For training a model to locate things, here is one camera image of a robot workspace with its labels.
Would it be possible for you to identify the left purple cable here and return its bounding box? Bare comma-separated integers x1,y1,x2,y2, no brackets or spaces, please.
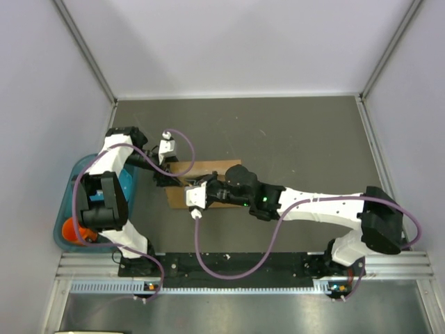
71,128,196,303

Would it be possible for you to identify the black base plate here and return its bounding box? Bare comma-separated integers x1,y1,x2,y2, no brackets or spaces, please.
118,253,361,288

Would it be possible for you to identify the teal plastic bin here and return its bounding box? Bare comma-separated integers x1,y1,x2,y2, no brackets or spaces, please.
53,154,138,253

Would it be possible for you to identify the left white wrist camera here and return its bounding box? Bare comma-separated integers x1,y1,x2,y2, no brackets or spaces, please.
158,131,178,165

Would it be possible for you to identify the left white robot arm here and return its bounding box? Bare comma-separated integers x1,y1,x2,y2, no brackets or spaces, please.
73,127,181,277

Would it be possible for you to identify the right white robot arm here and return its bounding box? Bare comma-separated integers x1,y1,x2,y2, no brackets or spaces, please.
184,164,403,278

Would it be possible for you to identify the orange cup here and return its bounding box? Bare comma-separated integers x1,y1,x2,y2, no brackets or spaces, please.
61,217,98,246

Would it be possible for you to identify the brown cardboard express box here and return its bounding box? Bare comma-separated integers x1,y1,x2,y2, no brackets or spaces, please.
165,159,246,210

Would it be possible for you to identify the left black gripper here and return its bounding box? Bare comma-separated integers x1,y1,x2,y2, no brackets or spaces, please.
125,150,184,187

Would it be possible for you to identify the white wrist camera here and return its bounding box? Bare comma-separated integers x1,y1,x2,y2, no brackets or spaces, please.
158,131,178,165
184,182,208,220

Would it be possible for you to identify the blue perforated plate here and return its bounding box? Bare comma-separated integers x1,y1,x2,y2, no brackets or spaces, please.
88,168,138,206

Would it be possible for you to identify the grey cable duct rail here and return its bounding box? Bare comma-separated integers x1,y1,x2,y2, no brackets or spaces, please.
70,280,332,295

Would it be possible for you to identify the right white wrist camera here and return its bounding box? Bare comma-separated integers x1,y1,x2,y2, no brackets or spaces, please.
184,182,208,220

